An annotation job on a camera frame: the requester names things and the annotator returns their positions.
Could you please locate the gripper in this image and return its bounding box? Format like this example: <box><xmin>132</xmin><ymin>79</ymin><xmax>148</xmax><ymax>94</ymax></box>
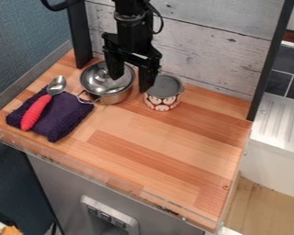
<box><xmin>100</xmin><ymin>17</ymin><xmax>164</xmax><ymax>94</ymax></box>

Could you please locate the silver pot lid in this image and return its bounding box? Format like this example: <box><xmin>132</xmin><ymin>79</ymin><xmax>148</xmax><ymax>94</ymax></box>
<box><xmin>79</xmin><ymin>61</ymin><xmax>136</xmax><ymax>96</ymax></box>

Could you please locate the red handled silver spoon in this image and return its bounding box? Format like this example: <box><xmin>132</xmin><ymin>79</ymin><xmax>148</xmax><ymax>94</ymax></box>
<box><xmin>19</xmin><ymin>74</ymin><xmax>69</xmax><ymax>132</ymax></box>

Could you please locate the purple cloth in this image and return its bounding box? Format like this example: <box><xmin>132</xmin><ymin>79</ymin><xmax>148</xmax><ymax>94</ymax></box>
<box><xmin>5</xmin><ymin>84</ymin><xmax>96</xmax><ymax>143</ymax></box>

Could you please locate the black post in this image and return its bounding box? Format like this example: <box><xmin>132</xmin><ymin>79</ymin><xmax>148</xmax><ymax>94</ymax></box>
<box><xmin>244</xmin><ymin>0</ymin><xmax>294</xmax><ymax>122</ymax></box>
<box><xmin>65</xmin><ymin>0</ymin><xmax>95</xmax><ymax>70</ymax></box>

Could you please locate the silver pot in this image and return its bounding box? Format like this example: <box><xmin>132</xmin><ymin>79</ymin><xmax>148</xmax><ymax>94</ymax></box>
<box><xmin>76</xmin><ymin>61</ymin><xmax>138</xmax><ymax>106</ymax></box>

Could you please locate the red and white can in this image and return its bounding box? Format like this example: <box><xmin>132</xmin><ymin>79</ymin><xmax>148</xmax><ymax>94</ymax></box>
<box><xmin>142</xmin><ymin>73</ymin><xmax>187</xmax><ymax>112</ymax></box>

